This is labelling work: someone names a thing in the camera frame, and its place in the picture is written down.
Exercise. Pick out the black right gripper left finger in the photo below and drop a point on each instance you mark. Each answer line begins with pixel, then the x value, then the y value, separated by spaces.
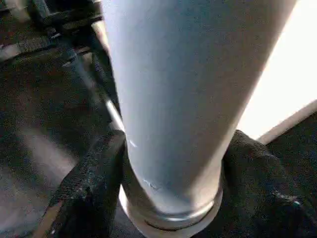
pixel 91 178

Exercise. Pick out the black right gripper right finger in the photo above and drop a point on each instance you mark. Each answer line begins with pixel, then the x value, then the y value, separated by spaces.
pixel 267 193

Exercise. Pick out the white plastic table top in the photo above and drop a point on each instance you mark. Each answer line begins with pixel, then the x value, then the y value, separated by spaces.
pixel 284 74

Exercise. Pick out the white plastic table leg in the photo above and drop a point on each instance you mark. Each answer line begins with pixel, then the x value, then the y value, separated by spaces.
pixel 178 86

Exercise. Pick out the black table mat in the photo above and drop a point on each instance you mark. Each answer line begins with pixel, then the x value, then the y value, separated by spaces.
pixel 37 99

